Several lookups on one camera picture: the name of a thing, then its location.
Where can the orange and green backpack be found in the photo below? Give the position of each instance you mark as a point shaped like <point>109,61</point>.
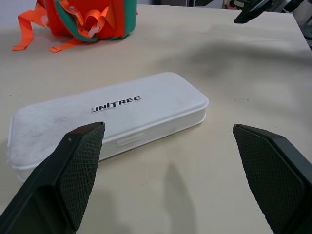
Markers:
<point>107,17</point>

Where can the dark chair beyond table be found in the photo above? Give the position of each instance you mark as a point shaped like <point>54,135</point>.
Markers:
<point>306,22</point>

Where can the white Unitree case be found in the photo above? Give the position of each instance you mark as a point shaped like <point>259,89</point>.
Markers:
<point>136,117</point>

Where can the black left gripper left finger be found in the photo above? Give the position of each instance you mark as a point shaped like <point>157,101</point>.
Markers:
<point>61,180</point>

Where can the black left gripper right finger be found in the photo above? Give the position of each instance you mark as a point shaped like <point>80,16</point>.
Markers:
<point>275,180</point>

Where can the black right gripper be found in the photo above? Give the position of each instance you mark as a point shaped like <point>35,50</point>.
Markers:
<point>265,4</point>

